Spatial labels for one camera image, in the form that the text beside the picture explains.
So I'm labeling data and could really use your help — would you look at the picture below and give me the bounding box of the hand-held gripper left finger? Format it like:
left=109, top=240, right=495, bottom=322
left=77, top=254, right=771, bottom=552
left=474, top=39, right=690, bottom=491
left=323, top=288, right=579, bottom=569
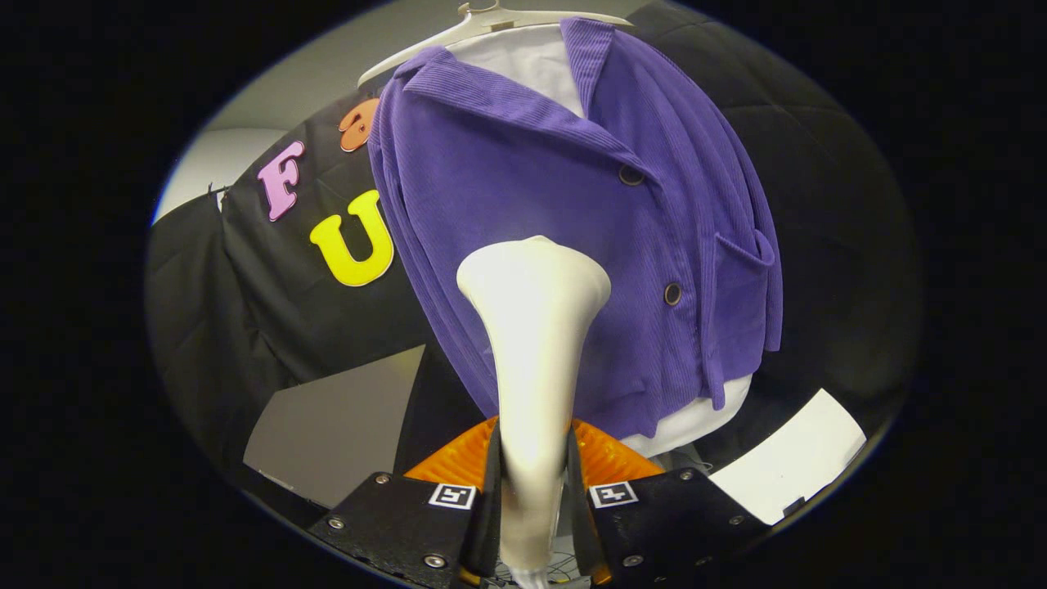
left=309, top=416, right=502, bottom=589

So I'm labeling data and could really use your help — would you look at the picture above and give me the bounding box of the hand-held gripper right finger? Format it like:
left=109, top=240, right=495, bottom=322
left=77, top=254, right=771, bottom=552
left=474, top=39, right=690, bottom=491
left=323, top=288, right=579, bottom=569
left=566, top=417, right=771, bottom=587

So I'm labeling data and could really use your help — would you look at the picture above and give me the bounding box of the white garment steamer head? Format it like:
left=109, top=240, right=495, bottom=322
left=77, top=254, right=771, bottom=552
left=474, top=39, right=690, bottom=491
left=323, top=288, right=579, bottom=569
left=456, top=235, right=613, bottom=575

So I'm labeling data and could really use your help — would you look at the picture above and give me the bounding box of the purple corduroy jacket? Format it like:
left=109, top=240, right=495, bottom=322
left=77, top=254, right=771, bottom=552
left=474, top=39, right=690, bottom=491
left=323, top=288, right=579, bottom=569
left=367, top=17, right=784, bottom=441

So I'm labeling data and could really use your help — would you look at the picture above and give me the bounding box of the white clothes hanger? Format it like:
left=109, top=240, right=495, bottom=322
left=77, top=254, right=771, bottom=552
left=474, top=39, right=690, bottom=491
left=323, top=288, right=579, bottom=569
left=357, top=0, right=636, bottom=90

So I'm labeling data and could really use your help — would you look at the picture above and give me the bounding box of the grey drawer cabinet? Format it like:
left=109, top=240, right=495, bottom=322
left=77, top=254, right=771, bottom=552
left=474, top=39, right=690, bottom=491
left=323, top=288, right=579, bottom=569
left=242, top=344, right=428, bottom=510

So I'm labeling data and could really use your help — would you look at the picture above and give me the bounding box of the white flat board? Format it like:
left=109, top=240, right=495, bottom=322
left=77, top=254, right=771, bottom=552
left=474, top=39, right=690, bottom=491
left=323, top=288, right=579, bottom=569
left=707, top=388, right=869, bottom=527

